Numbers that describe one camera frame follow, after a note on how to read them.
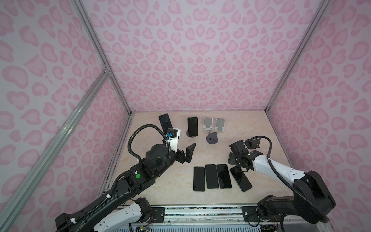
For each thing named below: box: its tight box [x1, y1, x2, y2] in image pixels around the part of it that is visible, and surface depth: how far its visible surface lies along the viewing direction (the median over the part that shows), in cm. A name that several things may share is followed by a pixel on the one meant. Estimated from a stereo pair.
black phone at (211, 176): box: [204, 164, 219, 189], surface depth 88 cm
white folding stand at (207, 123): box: [203, 117, 214, 131], surface depth 109 cm
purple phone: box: [158, 113, 173, 135], surface depth 100 cm
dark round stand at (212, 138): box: [205, 131, 218, 145], surface depth 101 cm
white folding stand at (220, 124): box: [215, 118, 226, 132], surface depth 108 cm
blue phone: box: [187, 116, 199, 137], surface depth 100 cm
